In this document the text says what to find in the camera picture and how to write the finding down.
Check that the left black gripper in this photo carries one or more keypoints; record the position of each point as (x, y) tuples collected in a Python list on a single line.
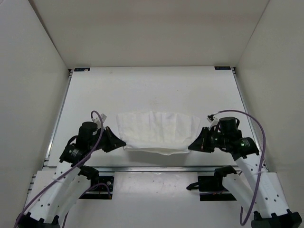
[(114, 141)]

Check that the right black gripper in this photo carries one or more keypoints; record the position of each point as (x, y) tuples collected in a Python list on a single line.
[(201, 144)]

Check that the white pleated skirt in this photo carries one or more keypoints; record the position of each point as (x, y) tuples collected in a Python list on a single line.
[(165, 133)]

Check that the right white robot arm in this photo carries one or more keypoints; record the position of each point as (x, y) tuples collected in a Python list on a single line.
[(258, 196)]

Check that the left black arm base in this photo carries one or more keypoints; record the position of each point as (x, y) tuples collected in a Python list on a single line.
[(101, 187)]

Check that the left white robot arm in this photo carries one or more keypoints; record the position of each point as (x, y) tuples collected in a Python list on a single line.
[(71, 179)]

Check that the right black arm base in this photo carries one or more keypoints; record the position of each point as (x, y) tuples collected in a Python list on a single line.
[(211, 187)]

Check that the right blue corner label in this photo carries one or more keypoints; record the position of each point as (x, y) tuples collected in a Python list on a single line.
[(222, 68)]

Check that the blue corner label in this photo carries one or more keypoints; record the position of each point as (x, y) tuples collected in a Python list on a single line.
[(81, 69), (222, 68)]

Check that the left blue corner label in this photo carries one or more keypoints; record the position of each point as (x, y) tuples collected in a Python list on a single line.
[(81, 69)]

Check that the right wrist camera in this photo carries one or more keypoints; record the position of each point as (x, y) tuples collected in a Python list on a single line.
[(212, 118)]

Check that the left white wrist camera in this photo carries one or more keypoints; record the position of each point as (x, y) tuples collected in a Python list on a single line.
[(103, 117)]

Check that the left aluminium side rail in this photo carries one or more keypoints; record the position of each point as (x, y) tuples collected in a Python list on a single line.
[(51, 141)]

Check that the aluminium side rail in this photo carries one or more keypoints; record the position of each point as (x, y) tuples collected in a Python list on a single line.
[(51, 141), (249, 119)]

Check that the right aluminium side rail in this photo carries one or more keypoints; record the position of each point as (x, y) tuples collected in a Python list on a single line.
[(249, 119)]

